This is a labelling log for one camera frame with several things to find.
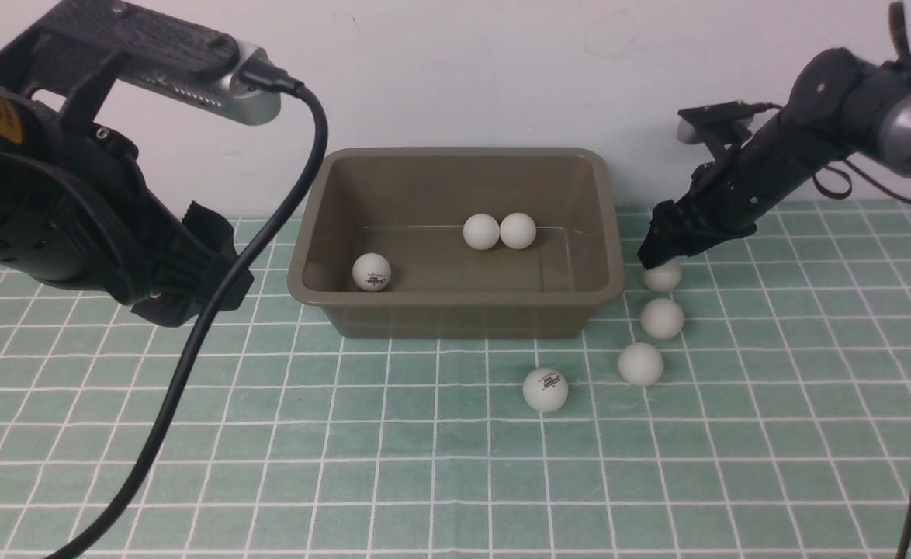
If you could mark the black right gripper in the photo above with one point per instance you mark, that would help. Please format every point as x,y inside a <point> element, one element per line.
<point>744,181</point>

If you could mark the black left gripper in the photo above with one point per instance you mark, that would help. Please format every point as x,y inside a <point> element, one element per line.
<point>76,214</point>

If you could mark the white logo ball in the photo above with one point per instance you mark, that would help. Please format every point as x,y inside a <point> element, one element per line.
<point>518,231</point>
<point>545,389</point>
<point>371,272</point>

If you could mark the plain white ball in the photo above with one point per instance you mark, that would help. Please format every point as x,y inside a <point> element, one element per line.
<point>481,232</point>

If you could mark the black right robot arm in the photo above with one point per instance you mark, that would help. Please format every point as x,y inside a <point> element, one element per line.
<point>840,105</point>

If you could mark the green checkered tablecloth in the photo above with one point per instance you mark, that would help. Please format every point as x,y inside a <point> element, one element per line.
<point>781,427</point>

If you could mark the olive green plastic bin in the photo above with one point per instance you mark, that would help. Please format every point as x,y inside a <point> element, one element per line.
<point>409,205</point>

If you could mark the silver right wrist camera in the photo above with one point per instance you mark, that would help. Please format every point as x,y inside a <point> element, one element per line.
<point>717,126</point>

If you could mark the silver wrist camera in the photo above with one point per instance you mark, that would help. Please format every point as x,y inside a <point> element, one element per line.
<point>717,126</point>
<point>79,49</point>

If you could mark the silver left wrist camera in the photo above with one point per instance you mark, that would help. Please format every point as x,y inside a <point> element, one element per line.
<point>79,49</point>

